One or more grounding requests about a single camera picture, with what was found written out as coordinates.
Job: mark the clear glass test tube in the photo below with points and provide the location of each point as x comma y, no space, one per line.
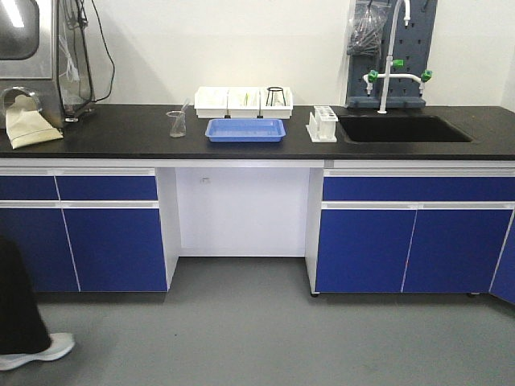
185,105

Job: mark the plastic bag of tubes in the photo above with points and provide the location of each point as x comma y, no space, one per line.
367,27

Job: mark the black sink basin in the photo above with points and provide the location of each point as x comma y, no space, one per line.
391,129

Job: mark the white test tube rack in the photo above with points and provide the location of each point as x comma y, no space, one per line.
322,124

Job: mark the right white storage bin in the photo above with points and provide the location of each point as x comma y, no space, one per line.
280,112

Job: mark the black wire tripod stand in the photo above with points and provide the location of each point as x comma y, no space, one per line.
275,96

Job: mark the person leg black trousers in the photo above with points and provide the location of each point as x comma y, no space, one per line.
22,329

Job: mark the glass beaker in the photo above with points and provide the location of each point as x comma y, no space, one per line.
178,123

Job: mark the stainless steel cabinet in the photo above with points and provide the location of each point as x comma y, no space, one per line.
44,56

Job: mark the cream cloth bag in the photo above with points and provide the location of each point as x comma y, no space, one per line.
25,126

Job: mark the left white storage bin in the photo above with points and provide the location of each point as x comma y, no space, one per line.
211,102

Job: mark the white storage bin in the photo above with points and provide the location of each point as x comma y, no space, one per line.
211,102
243,102
280,112

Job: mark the white sneaker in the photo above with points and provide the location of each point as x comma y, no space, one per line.
61,345

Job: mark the middle white storage bin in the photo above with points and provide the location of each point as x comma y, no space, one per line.
243,102

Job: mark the white lab faucet green knobs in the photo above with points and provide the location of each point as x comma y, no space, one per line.
390,63

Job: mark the blue white lab cabinet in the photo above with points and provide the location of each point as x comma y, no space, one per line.
122,225

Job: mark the grey pegboard drying rack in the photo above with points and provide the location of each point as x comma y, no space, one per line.
412,45

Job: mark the blue plastic tray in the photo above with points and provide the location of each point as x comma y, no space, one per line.
245,130

